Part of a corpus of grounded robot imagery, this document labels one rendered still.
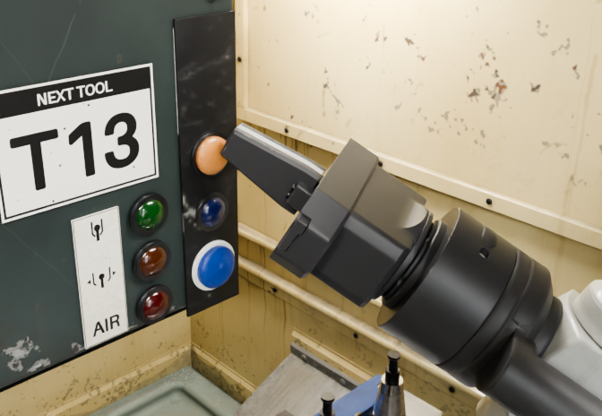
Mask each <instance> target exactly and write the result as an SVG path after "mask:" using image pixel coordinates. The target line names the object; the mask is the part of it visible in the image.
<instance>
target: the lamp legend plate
mask: <svg viewBox="0 0 602 416"><path fill-rule="evenodd" d="M71 223H72V231H73V247H74V255H75V263H76V272H77V280H78V288H79V297H80V305H81V313H82V329H83V337H84V346H85V349H88V348H90V347H92V346H94V345H96V344H99V343H101V342H104V341H106V340H108V339H110V338H112V337H115V336H117V335H119V334H122V333H124V332H126V331H128V320H127V308H126V297H125V277H124V265H123V254H122V243H121V231H120V220H119V210H118V206H115V207H112V208H109V209H106V210H103V211H100V212H95V213H93V214H90V215H86V216H83V217H81V218H78V219H75V220H72V221H71Z"/></svg>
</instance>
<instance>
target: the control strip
mask: <svg viewBox="0 0 602 416"><path fill-rule="evenodd" d="M173 25H174V43H175V62H176V101H177V121H178V142H179V162H180V182H181V201H182V221H183V241H184V260H185V298H186V316H187V317H189V316H192V315H195V314H197V313H199V312H201V311H203V310H205V309H207V308H210V307H212V306H215V305H217V304H219V303H220V302H222V301H225V300H227V299H230V298H232V297H235V296H236V295H238V294H239V280H238V217H237V169H236V168H235V167H234V166H233V165H232V164H231V163H229V162H227V164H226V166H225V167H224V168H223V169H222V170H221V171H220V172H218V173H217V174H214V175H207V174H204V173H202V172H201V171H200V170H199V169H198V166H197V163H196V154H197V151H198V149H199V147H200V145H201V144H202V142H203V141H204V140H206V139H207V138H209V137H211V136H218V137H221V138H223V139H224V140H225V141H227V139H228V138H229V136H230V135H231V133H232V131H233V130H234V129H235V128H236V127H237V92H236V28H235V11H227V12H221V13H208V14H202V15H195V16H189V17H183V18H176V19H173ZM214 198H219V199H221V200H222V201H223V202H224V204H225V207H226V211H225V215H224V217H223V219H222V220H221V222H220V223H219V224H217V225H215V226H212V227H209V226H206V225H205V224H204V223H203V222H202V210H203V207H204V206H205V204H207V203H208V202H209V201H210V200H211V199H214ZM150 200H158V201H159V202H161V203H162V205H163V207H164V217H163V220H162V222H161V223H160V225H159V226H158V227H156V228H155V229H153V230H143V229H141V228H140V227H139V225H138V223H137V214H138V212H139V210H140V208H141V207H142V205H143V204H145V203H146V202H148V201H150ZM167 217H168V204H167V201H166V200H165V198H164V197H163V196H161V195H159V194H156V193H147V194H144V195H142V196H140V197H139V198H138V199H137V200H136V201H135V202H134V203H133V206H132V208H131V210H130V212H129V223H130V226H131V228H132V229H133V231H135V232H136V233H138V234H140V235H143V236H148V235H151V234H153V233H155V232H156V231H158V230H159V229H160V228H161V227H162V226H163V224H164V223H165V221H166V218H167ZM215 246H225V247H228V248H229V249H231V250H232V252H233V254H234V256H235V268H234V271H233V273H232V274H231V276H230V278H229V279H228V280H227V281H226V282H225V283H224V284H223V285H221V286H219V287H218V288H215V289H210V288H207V287H205V286H203V285H202V284H201V283H200V282H199V280H198V276H197V269H198V265H199V263H200V261H201V259H202V257H203V255H204V254H205V253H206V252H207V251H208V250H209V249H211V248H212V247H215ZM153 247H161V248H163V249H164V250H165V252H166V254H167V262H166V265H165V267H164V268H163V270H162V271H161V272H160V273H158V274H156V275H153V276H146V275H144V274H143V273H142V270H141V260H142V257H143V255H144V254H145V253H146V252H147V251H148V250H149V249H151V248H153ZM169 261H170V250H169V247H168V245H167V244H166V243H164V242H163V241H161V240H158V239H153V240H150V241H148V242H146V243H144V244H143V245H142V246H141V247H140V248H139V249H138V250H137V252H136V253H135V255H134V258H133V272H134V274H135V275H136V276H137V277H138V278H139V279H141V280H143V281H146V282H149V281H153V280H155V279H157V278H159V277H160V276H161V275H162V274H163V273H164V272H165V271H166V269H167V268H168V265H169ZM158 291H163V292H165V293H167V295H168V298H169V305H168V310H167V311H166V313H165V314H164V315H163V316H162V317H160V318H158V319H155V320H150V319H148V318H146V316H145V315H144V313H143V308H144V304H145V302H146V300H147V299H148V297H149V296H150V295H152V294H153V293H155V292H158ZM172 303H173V295H172V292H171V290H170V289H169V288H168V287H167V286H165V285H162V284H156V285H153V286H150V287H149V288H148V289H147V290H145V291H144V292H143V294H142V295H141V296H140V297H139V299H138V301H137V304H136V315H137V317H138V319H139V320H140V321H141V322H143V323H144V324H146V325H153V324H156V323H158V322H159V321H161V320H162V319H163V318H164V317H165V316H166V315H167V314H168V312H169V310H170V309H171V307H172Z"/></svg>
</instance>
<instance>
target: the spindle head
mask: <svg viewBox="0 0 602 416"><path fill-rule="evenodd" d="M227 11H233V0H0V90H5V89H10V88H15V87H20V86H25V85H30V84H35V83H40V82H49V81H54V80H59V79H64V78H69V77H74V76H79V75H84V74H93V73H98V72H103V71H108V70H113V69H118V68H123V67H128V66H133V65H142V64H148V63H152V74H153V90H154V105H155V120H156V136H157V152H158V167H159V176H158V177H157V178H152V179H149V180H145V181H142V182H140V183H136V184H133V185H130V186H125V187H122V188H118V189H116V190H113V191H109V192H106V193H104V194H100V195H95V196H92V197H89V198H86V199H82V200H80V201H77V202H73V203H70V204H65V205H62V206H59V207H56V208H53V209H50V210H46V211H44V212H38V213H35V214H32V215H29V216H26V217H22V218H20V219H17V220H13V221H8V222H5V223H2V222H1V219H0V393H1V392H3V391H5V390H7V389H9V388H12V387H14V386H17V385H19V384H21V383H23V382H25V381H28V380H30V379H32V378H34V377H37V376H39V375H41V374H44V373H46V372H48V371H49V370H52V369H54V368H57V367H59V366H62V365H64V364H65V363H67V362H70V361H72V360H75V359H78V358H80V357H81V356H83V355H86V354H88V353H90V352H92V351H95V350H97V349H99V348H102V347H104V346H106V345H108V344H110V343H112V342H115V341H117V340H120V339H122V338H124V337H126V336H128V335H130V334H133V333H136V332H138V331H140V330H142V329H144V328H146V327H148V326H150V325H146V324H144V323H143V322H141V321H140V320H139V319H138V317H137V315H136V304H137V301H138V299H139V297H140V296H141V295H142V294H143V292H144V291H145V290H147V289H148V288H149V287H150V286H153V285H156V284H162V285H165V286H167V287H168V288H169V289H170V290H171V292H172V295H173V303H172V307H171V309H170V310H169V312H168V314H167V315H166V316H165V317H164V318H163V319H162V320H164V319H166V318H169V317H171V316H173V315H176V314H178V313H180V312H182V311H184V310H186V298H185V260H184V241H183V221H182V201H181V182H180V162H179V142H178V131H177V112H176V74H175V54H174V34H173V29H174V25H173V19H176V18H183V17H189V16H195V15H202V14H208V13H221V12H227ZM147 193H156V194H159V195H161V196H163V197H164V198H165V200H166V201H167V204H168V217H167V218H166V221H165V223H164V224H163V226H162V227H161V228H160V229H159V230H158V231H156V232H155V233H153V234H151V235H148V236H143V235H140V234H138V233H136V232H135V231H133V229H132V228H131V226H130V223H129V212H130V210H131V208H132V206H133V203H134V202H135V201H136V200H137V199H138V198H139V197H140V196H142V195H144V194H147ZM115 206H118V210H119V220H120V231H121V243H122V254H123V265H124V277H125V297H126V308H127V320H128V331H126V332H124V333H122V334H119V335H117V336H115V337H112V338H110V339H108V340H106V341H104V342H101V343H99V344H96V345H94V346H92V347H90V348H88V349H85V346H84V337H83V329H82V313H81V305H80V297H79V288H78V280H77V272H76V263H75V255H74V247H73V231H72V223H71V221H72V220H75V219H78V218H81V217H83V216H86V215H90V214H93V213H95V212H100V211H103V210H106V209H109V208H112V207H115ZM153 239H158V240H161V241H163V242H164V243H166V244H167V245H168V247H169V250H170V261H169V265H168V268H167V269H166V271H165V272H164V273H163V274H162V275H161V276H160V277H159V278H157V279H155V280H153V281H149V282H146V281H143V280H141V279H139V278H138V277H137V276H136V275H135V274H134V272H133V258H134V255H135V253H136V252H137V250H138V249H139V248H140V247H141V246H142V245H143V244H144V243H146V242H148V241H150V240H153ZM162 320H161V321H162Z"/></svg>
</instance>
